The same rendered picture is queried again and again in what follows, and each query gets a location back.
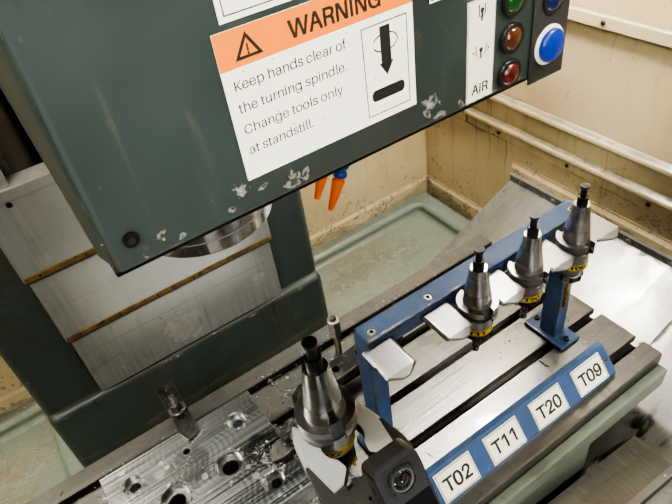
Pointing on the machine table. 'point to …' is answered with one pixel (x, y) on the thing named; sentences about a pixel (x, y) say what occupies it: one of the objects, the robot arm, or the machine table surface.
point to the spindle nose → (214, 242)
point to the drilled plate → (210, 425)
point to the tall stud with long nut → (335, 333)
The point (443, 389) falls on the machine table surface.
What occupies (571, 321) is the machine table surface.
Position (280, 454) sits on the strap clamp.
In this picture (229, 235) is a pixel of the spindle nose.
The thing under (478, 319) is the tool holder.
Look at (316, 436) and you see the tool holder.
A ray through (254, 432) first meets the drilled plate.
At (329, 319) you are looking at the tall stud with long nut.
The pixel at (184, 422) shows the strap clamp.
